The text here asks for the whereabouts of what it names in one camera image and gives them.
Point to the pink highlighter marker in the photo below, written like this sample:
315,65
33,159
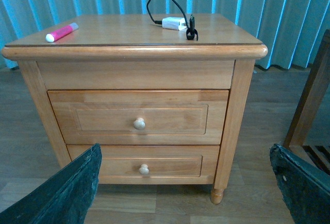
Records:
60,33

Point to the pale green pleated curtain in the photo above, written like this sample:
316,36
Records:
291,29

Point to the round wooden knob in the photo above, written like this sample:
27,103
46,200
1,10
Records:
139,124
144,169

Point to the wooden nightstand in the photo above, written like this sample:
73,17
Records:
129,52

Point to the white USB charger adapter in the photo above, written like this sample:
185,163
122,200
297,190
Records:
174,23

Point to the wooden drawer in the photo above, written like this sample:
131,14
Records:
172,117
167,164

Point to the dark wooden furniture frame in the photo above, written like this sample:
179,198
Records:
312,95

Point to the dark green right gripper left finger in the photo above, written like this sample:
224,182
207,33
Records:
63,198

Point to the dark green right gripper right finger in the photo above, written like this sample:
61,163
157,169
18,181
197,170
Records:
304,187

